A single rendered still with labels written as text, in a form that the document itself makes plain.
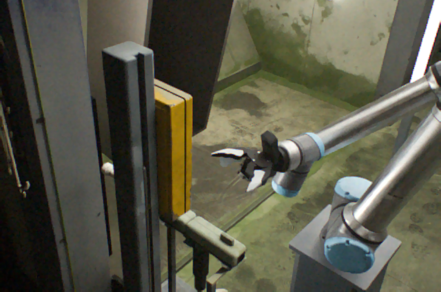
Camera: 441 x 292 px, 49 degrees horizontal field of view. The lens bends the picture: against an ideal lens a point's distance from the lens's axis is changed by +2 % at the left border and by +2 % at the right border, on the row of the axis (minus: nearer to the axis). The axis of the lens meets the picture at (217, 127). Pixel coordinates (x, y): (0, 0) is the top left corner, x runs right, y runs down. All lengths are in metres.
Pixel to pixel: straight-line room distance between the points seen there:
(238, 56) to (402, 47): 1.37
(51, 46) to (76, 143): 0.30
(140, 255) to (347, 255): 0.79
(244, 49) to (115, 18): 2.41
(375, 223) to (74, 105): 0.93
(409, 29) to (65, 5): 2.85
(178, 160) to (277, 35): 3.48
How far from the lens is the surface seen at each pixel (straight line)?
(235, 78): 4.19
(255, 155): 1.30
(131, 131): 0.78
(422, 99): 1.46
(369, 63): 3.90
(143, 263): 0.98
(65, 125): 1.36
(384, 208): 1.48
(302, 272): 1.91
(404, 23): 3.72
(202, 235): 1.12
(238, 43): 4.30
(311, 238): 1.88
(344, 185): 1.71
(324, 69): 4.10
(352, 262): 1.59
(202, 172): 3.11
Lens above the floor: 1.93
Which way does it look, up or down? 32 degrees down
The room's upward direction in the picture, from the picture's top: 2 degrees clockwise
